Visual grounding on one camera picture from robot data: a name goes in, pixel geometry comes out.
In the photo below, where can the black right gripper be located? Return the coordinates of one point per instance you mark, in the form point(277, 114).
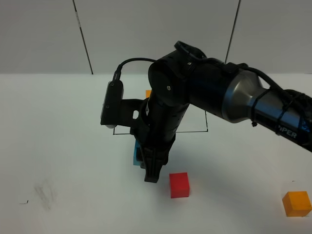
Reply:
point(156, 133)

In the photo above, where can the blue block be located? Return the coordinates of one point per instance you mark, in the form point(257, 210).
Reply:
point(137, 158)

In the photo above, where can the red block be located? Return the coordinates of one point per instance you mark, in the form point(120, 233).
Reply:
point(179, 185)

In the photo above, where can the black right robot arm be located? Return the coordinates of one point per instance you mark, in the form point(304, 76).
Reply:
point(233, 92)

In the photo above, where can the orange template block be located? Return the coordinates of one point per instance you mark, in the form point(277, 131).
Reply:
point(148, 93)

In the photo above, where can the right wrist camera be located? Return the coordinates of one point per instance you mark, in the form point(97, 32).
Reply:
point(117, 111)

